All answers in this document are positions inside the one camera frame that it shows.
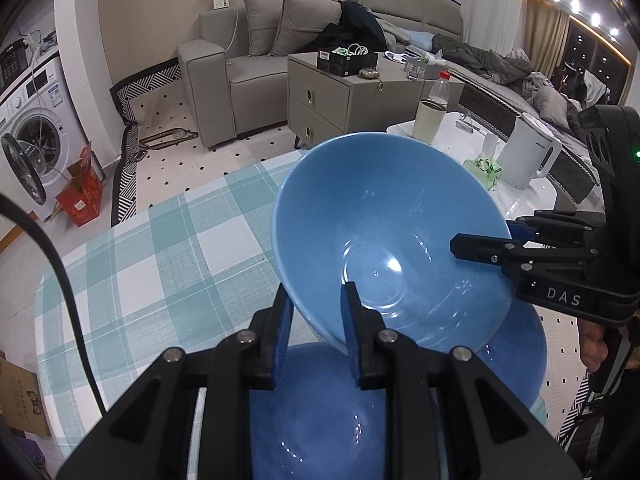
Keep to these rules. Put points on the clear bottle with red cap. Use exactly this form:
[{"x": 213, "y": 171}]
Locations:
[{"x": 440, "y": 87}]

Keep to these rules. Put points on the beige curtain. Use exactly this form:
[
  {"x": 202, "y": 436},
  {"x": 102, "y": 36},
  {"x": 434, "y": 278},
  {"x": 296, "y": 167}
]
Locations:
[{"x": 545, "y": 35}]

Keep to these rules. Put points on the grey cushion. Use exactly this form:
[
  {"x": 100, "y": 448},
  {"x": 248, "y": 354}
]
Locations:
[
  {"x": 305, "y": 22},
  {"x": 260, "y": 25}
]

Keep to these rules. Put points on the grey bedside cabinet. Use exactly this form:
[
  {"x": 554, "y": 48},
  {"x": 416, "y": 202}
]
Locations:
[{"x": 345, "y": 105}]

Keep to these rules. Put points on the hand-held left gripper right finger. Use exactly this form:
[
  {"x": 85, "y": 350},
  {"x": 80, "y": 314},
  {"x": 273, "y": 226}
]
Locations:
[{"x": 350, "y": 330}]

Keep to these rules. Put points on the beige tumbler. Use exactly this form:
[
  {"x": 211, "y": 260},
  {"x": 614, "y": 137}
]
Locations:
[{"x": 427, "y": 120}]

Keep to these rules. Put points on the black and white patterned rug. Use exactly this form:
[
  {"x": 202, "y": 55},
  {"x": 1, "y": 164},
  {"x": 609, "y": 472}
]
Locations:
[{"x": 127, "y": 160}]

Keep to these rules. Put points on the purple bag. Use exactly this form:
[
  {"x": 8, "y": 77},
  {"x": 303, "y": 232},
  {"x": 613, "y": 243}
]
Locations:
[{"x": 30, "y": 457}]

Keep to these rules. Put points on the red cardboard box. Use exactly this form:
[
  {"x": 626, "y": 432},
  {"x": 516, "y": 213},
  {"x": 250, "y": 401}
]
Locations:
[{"x": 80, "y": 195}]

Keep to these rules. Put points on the brown cardboard box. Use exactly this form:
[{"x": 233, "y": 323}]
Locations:
[{"x": 20, "y": 400}]

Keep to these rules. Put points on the dark jacket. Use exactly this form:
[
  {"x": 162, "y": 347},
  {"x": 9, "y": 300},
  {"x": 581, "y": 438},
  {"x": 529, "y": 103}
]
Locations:
[{"x": 355, "y": 25}]

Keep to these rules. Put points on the grey sofa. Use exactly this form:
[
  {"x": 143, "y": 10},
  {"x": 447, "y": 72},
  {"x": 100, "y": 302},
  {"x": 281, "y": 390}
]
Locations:
[{"x": 240, "y": 80}]

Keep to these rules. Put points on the white washing machine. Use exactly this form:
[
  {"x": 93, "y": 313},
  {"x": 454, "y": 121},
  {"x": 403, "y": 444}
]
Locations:
[{"x": 40, "y": 130}]

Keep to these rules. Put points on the white coffee table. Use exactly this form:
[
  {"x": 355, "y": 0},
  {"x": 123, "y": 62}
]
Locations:
[{"x": 545, "y": 200}]

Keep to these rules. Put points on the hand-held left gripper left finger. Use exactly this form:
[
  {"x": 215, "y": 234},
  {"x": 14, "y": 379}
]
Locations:
[{"x": 280, "y": 340}]

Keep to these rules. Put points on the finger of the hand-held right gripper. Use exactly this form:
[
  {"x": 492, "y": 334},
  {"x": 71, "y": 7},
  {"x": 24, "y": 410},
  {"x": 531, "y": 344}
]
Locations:
[
  {"x": 500, "y": 252},
  {"x": 560, "y": 227}
]

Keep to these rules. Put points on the green tissue pack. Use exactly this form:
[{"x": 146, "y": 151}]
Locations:
[{"x": 484, "y": 172}]

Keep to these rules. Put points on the blue bowl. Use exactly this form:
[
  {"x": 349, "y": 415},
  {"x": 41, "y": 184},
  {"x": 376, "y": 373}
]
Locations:
[
  {"x": 320, "y": 420},
  {"x": 375, "y": 210}
]

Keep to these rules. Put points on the teal checked tablecloth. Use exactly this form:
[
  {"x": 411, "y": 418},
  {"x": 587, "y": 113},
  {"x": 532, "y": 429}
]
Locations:
[{"x": 165, "y": 270}]

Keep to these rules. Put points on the person's right hand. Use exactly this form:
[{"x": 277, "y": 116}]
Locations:
[{"x": 592, "y": 345}]

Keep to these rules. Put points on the black box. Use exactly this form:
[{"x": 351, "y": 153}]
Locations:
[{"x": 345, "y": 62}]

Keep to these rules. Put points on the pile of grey clothes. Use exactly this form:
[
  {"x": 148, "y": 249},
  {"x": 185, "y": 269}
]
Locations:
[{"x": 555, "y": 100}]

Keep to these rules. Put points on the white electric kettle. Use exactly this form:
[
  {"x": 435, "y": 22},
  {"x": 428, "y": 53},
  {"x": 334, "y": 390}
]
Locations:
[{"x": 525, "y": 152}]

